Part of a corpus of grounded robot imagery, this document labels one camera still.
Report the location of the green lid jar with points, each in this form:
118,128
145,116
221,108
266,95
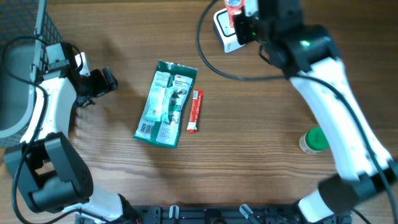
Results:
313,141

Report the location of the grey plastic mesh basket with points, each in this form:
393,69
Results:
20,18

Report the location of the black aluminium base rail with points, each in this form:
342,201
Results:
270,214

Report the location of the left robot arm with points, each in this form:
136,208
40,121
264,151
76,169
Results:
47,171

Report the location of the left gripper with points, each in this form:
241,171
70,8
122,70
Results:
101,87

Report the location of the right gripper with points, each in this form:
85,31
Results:
242,37

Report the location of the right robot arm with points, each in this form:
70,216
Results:
310,60

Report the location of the green foil packet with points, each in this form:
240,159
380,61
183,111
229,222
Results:
171,86

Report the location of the red white snack packet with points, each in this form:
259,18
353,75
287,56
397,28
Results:
195,111

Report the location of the white barcode scanner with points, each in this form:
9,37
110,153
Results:
224,32

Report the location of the red tissue pack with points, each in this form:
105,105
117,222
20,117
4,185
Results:
234,7

